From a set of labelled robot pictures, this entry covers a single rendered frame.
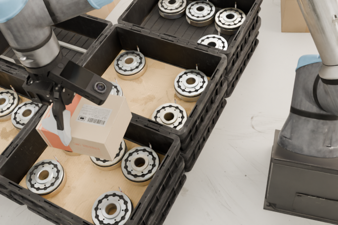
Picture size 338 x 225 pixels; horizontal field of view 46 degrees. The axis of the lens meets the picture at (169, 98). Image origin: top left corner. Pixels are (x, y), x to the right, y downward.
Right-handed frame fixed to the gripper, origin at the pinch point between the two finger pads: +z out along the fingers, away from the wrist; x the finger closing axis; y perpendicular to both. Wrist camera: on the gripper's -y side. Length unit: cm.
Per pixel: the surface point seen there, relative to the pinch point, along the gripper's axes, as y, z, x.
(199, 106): -19.5, 16.9, -19.9
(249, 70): -27, 40, -54
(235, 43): -24, 17, -44
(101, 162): 3.2, 23.5, -0.9
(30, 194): 13.6, 16.7, 14.2
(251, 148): -33, 40, -23
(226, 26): -18, 24, -58
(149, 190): -14.2, 16.9, 6.0
